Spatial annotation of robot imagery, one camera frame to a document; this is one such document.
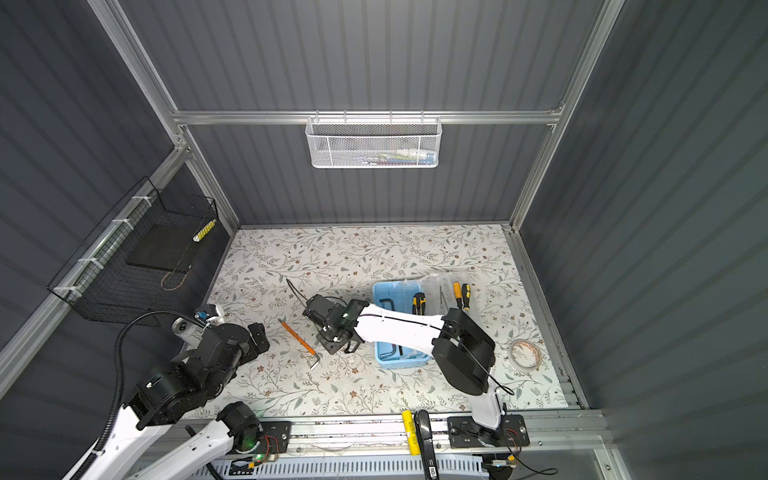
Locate orange handled tool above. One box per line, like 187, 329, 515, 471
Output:
279, 319, 320, 370

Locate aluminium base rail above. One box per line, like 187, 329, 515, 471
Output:
161, 411, 601, 457

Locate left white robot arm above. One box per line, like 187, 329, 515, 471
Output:
65, 312, 279, 479

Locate black wire basket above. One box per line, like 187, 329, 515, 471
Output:
48, 178, 229, 326

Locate black handle tool on rail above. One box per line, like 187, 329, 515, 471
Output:
414, 410, 439, 480

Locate black hex key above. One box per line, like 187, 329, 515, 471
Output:
377, 344, 404, 361

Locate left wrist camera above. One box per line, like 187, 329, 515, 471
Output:
194, 304, 225, 326

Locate black foam pad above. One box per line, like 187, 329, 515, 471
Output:
126, 224, 202, 273

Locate yellow black screwdriver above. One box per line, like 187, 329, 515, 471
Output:
453, 282, 471, 311

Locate white wire mesh basket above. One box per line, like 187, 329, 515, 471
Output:
305, 118, 443, 169

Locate light blue toolbox base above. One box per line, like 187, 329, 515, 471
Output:
372, 280, 430, 370

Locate yellow marker on rail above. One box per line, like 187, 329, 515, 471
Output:
401, 410, 420, 456

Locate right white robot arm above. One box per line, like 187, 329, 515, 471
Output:
303, 295, 502, 431

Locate coiled wire ring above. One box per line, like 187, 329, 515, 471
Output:
508, 339, 544, 371

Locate yellow tube in basket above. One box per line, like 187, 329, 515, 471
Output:
192, 219, 217, 243

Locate yellow utility knife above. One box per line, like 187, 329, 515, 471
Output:
412, 292, 426, 316

